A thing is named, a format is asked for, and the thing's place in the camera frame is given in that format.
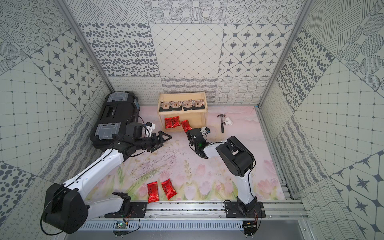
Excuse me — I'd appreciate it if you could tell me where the red tea bag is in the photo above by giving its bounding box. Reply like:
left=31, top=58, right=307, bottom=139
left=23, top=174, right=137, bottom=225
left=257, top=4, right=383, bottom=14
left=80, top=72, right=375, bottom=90
left=172, top=116, right=181, bottom=128
left=162, top=179, right=178, bottom=200
left=181, top=120, right=193, bottom=133
left=147, top=182, right=160, bottom=203
left=165, top=118, right=173, bottom=129

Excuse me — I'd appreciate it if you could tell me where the black tea bag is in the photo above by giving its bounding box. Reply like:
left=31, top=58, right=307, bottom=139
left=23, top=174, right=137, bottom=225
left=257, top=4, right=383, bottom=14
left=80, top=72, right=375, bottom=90
left=182, top=100, right=195, bottom=111
left=159, top=102, right=172, bottom=112
left=170, top=101, right=183, bottom=111
left=192, top=99, right=206, bottom=110

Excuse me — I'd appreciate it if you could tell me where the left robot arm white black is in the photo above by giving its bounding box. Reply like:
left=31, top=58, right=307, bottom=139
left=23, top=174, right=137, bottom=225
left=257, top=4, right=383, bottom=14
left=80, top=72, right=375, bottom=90
left=40, top=123, right=172, bottom=234

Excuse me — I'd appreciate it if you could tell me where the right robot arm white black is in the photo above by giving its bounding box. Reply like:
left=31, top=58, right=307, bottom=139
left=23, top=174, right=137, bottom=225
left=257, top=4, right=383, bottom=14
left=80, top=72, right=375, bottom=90
left=186, top=129, right=257, bottom=209

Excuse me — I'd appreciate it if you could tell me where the light wooden shelf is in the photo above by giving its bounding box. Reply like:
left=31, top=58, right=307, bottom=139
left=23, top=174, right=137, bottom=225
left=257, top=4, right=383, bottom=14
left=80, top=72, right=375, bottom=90
left=157, top=92, right=208, bottom=132

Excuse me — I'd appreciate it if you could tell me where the black plastic toolbox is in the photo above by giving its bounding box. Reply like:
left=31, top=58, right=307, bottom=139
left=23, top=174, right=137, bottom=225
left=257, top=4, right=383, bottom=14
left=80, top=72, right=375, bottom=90
left=90, top=91, right=140, bottom=151

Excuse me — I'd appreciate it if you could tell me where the white pipe fitting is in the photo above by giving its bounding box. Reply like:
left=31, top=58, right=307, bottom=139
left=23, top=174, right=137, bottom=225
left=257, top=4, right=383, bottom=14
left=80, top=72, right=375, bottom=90
left=224, top=117, right=233, bottom=126

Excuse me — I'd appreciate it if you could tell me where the left green circuit board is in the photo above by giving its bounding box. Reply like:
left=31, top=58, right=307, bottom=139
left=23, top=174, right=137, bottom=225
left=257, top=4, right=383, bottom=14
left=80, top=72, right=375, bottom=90
left=116, top=222, right=127, bottom=229

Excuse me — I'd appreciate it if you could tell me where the right black circuit board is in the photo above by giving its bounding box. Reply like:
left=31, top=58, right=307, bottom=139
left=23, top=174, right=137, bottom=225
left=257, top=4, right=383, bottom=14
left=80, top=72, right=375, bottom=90
left=243, top=221, right=258, bottom=237

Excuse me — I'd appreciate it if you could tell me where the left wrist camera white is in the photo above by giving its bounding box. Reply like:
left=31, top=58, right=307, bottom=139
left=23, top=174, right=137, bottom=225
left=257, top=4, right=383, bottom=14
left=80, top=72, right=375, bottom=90
left=146, top=122, right=156, bottom=136

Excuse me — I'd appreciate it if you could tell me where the black handled hammer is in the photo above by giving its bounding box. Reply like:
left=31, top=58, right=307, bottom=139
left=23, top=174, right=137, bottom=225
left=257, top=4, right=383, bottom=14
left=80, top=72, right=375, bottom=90
left=217, top=114, right=226, bottom=133

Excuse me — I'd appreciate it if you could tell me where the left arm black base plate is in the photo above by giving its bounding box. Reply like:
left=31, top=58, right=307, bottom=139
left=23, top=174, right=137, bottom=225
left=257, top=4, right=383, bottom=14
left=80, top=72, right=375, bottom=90
left=104, top=202, right=148, bottom=219

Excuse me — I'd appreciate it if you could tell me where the aluminium mounting rail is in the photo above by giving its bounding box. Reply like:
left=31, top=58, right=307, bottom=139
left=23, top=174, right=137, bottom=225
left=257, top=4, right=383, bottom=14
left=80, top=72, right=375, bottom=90
left=60, top=199, right=310, bottom=222

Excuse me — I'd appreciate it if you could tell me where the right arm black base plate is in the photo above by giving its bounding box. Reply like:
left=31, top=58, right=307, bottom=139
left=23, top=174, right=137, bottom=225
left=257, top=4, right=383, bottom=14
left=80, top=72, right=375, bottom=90
left=223, top=201, right=266, bottom=218

